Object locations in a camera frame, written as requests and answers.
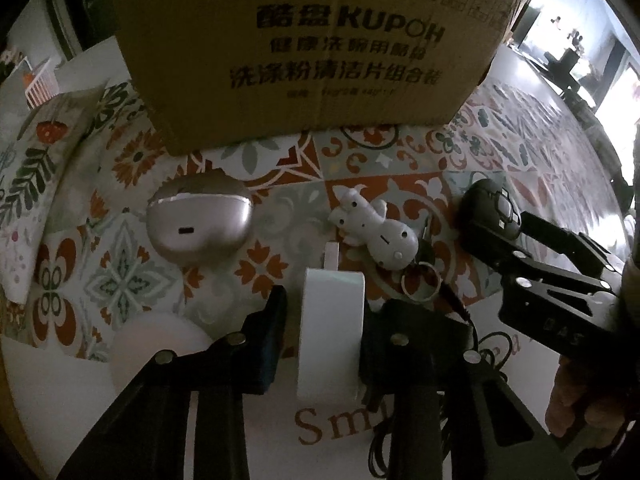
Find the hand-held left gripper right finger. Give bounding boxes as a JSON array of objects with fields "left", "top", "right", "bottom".
[{"left": 359, "top": 299, "right": 581, "bottom": 480}]

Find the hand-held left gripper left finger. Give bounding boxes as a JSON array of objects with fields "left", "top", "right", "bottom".
[{"left": 55, "top": 285, "right": 288, "bottom": 480}]

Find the brown cardboard box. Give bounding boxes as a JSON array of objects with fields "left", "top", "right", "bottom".
[{"left": 102, "top": 0, "right": 523, "bottom": 157}]

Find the white figurine toy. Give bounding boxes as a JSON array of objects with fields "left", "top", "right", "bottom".
[{"left": 327, "top": 187, "right": 420, "bottom": 272}]

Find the black cable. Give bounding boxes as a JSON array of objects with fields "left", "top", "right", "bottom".
[{"left": 367, "top": 282, "right": 518, "bottom": 480}]

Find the white tape roll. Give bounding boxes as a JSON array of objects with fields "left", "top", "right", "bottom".
[{"left": 296, "top": 241, "right": 367, "bottom": 403}]

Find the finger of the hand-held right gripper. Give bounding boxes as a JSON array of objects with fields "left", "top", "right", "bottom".
[
  {"left": 465, "top": 224, "right": 609, "bottom": 297},
  {"left": 520, "top": 211, "right": 627, "bottom": 279}
]

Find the black car key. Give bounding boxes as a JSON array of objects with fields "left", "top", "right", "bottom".
[{"left": 459, "top": 177, "right": 523, "bottom": 248}]

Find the patterned table mat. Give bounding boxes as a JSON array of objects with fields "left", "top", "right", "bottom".
[{"left": 10, "top": 80, "right": 626, "bottom": 363}]

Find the white round ball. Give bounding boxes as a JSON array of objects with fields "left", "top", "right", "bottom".
[{"left": 110, "top": 312, "right": 213, "bottom": 406}]

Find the floral printed cloth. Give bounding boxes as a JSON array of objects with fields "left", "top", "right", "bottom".
[{"left": 0, "top": 85, "right": 108, "bottom": 306}]

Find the person's right hand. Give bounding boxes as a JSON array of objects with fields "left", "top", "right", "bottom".
[{"left": 545, "top": 329, "right": 640, "bottom": 433}]

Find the white fruit basket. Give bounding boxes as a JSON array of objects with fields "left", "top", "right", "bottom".
[{"left": 19, "top": 56, "right": 64, "bottom": 109}]

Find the metal key ring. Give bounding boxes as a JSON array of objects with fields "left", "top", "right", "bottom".
[{"left": 400, "top": 259, "right": 442, "bottom": 304}]

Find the silver oval massager device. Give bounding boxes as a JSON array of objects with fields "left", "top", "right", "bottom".
[{"left": 146, "top": 170, "right": 253, "bottom": 265}]

